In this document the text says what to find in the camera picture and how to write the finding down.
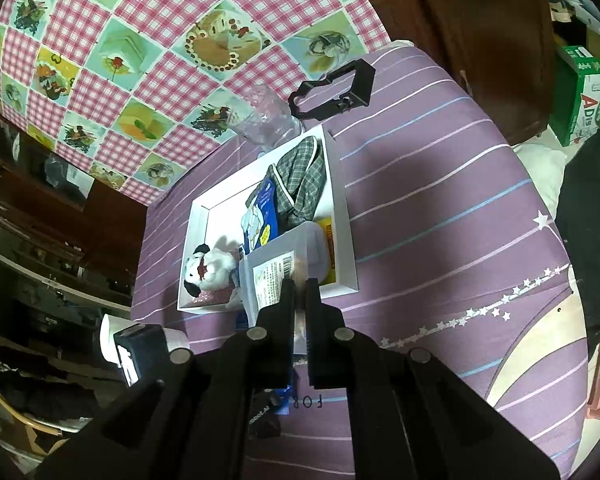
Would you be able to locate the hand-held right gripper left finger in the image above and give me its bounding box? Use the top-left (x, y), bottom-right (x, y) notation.
top-left (35, 277), bottom-right (297, 480)

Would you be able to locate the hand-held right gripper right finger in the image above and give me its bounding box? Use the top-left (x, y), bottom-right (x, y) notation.
top-left (304, 277), bottom-right (563, 480)

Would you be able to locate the clear plastic container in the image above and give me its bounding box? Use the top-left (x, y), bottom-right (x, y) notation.
top-left (237, 221), bottom-right (331, 331)

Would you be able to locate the yellow packet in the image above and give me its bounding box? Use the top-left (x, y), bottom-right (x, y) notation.
top-left (315, 217), bottom-right (338, 286)

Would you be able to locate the white plush dog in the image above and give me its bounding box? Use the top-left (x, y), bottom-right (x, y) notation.
top-left (182, 235), bottom-right (246, 293)

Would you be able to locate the blue cartoon print packet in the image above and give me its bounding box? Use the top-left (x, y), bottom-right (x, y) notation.
top-left (240, 179), bottom-right (281, 253)

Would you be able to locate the white cardboard box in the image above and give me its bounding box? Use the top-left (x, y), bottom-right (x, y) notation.
top-left (176, 124), bottom-right (360, 315)

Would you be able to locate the dark wooden cabinet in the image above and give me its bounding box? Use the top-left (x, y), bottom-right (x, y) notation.
top-left (350, 0), bottom-right (561, 146)
top-left (0, 110), bottom-right (148, 311)

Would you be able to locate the clear plastic cup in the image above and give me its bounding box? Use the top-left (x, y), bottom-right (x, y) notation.
top-left (227, 82), bottom-right (303, 148)

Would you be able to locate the black plastic clip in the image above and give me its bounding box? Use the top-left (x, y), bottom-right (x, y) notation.
top-left (287, 58), bottom-right (376, 122)

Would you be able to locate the white pillow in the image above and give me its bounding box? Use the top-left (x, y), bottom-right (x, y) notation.
top-left (512, 141), bottom-right (568, 221)

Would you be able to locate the pink checked printed cloth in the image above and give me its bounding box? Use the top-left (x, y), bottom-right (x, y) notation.
top-left (0, 0), bottom-right (391, 206)

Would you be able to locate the dark clothing pile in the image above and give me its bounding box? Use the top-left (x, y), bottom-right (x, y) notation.
top-left (555, 132), bottom-right (600, 341)

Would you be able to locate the green cardboard box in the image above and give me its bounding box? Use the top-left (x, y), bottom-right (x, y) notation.
top-left (550, 45), bottom-right (600, 147)

